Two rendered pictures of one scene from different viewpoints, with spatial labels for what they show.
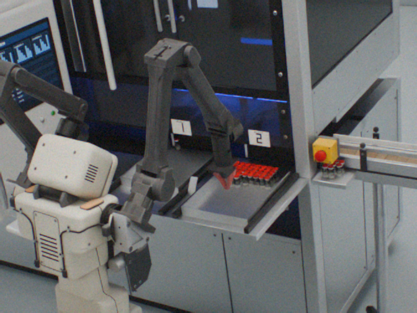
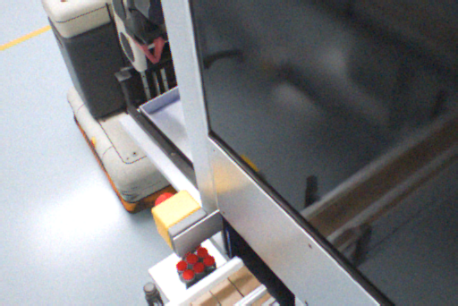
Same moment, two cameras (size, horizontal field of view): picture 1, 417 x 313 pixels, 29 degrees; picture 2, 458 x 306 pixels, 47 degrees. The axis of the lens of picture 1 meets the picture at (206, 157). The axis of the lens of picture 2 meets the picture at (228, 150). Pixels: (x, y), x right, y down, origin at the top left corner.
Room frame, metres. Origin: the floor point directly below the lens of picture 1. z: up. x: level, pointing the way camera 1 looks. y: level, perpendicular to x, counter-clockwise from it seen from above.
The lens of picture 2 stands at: (2.87, -0.87, 1.75)
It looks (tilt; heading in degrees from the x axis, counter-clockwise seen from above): 48 degrees down; 115
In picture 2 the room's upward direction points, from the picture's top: 7 degrees counter-clockwise
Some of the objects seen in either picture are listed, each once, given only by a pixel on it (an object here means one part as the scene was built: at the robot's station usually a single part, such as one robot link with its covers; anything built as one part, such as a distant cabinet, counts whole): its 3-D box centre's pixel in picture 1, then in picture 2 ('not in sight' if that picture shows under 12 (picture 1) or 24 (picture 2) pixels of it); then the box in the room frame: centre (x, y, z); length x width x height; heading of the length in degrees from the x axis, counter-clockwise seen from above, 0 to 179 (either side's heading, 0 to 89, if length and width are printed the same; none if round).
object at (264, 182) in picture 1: (247, 179); not in sight; (2.59, -0.14, 0.91); 0.18 x 0.02 x 0.05; 57
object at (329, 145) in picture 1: (326, 149); (181, 222); (2.56, -0.42, 1.00); 0.08 x 0.07 x 0.07; 146
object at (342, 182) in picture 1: (336, 175); (196, 278); (2.59, -0.46, 0.87); 0.14 x 0.13 x 0.02; 146
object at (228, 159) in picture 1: (223, 158); (144, 17); (2.34, -0.05, 1.13); 0.10 x 0.07 x 0.07; 146
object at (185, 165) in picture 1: (173, 165); not in sight; (2.79, 0.13, 0.90); 0.34 x 0.26 x 0.04; 146
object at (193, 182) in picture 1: (185, 192); not in sight; (2.54, 0.09, 0.91); 0.14 x 0.03 x 0.06; 145
